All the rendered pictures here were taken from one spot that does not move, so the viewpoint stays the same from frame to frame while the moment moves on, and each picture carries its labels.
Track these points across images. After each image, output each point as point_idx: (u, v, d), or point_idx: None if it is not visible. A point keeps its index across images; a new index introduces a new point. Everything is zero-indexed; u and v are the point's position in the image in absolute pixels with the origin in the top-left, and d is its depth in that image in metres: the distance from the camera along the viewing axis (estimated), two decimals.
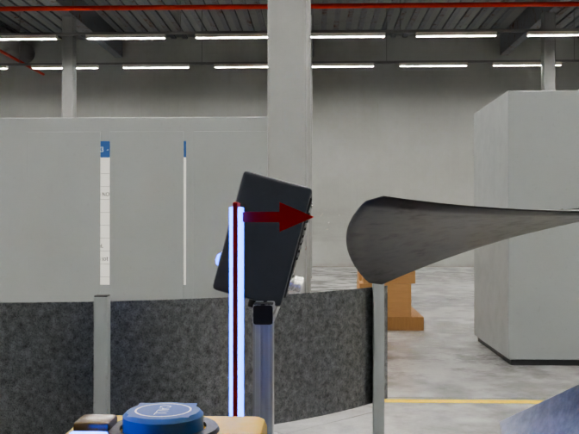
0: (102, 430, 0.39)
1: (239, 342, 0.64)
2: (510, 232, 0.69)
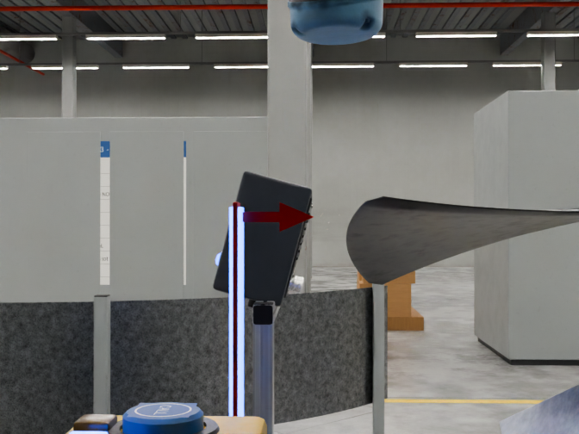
0: (102, 430, 0.39)
1: (239, 342, 0.64)
2: (510, 232, 0.69)
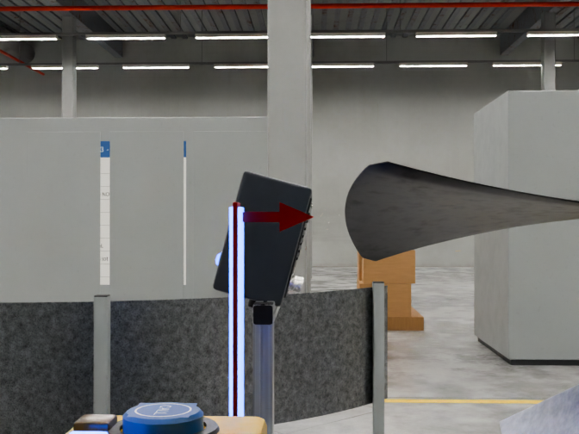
0: (102, 430, 0.39)
1: (239, 342, 0.64)
2: (508, 221, 0.69)
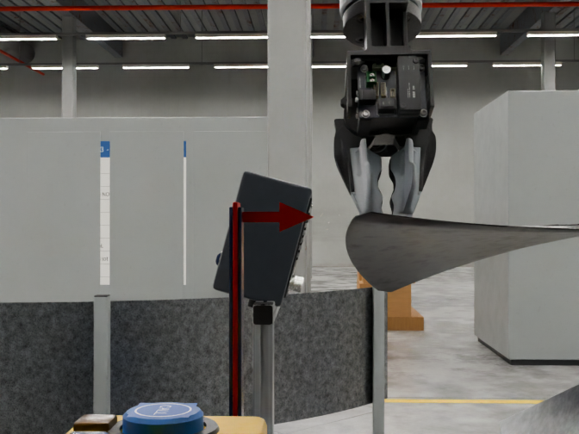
0: (102, 430, 0.39)
1: (239, 342, 0.64)
2: (511, 245, 0.70)
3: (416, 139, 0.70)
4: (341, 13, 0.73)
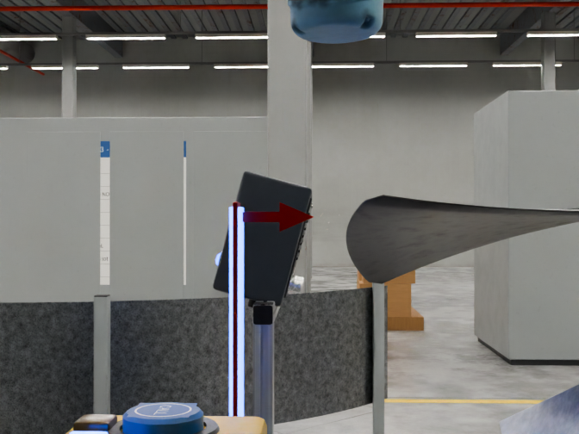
0: (102, 430, 0.39)
1: (239, 342, 0.64)
2: None
3: None
4: None
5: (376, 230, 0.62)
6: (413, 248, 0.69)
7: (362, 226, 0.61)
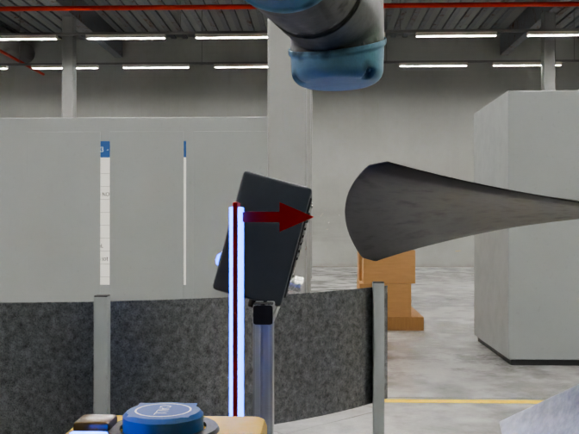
0: (102, 430, 0.39)
1: (239, 342, 0.64)
2: None
3: None
4: None
5: (376, 201, 0.62)
6: (410, 226, 0.69)
7: (363, 194, 0.61)
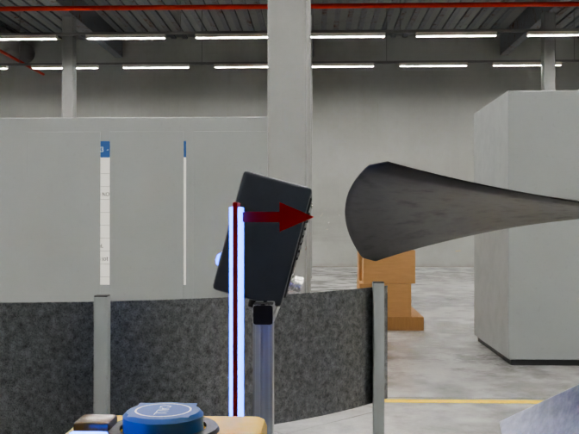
0: (102, 430, 0.39)
1: (239, 342, 0.64)
2: None
3: None
4: None
5: (376, 201, 0.62)
6: (410, 226, 0.69)
7: (363, 194, 0.61)
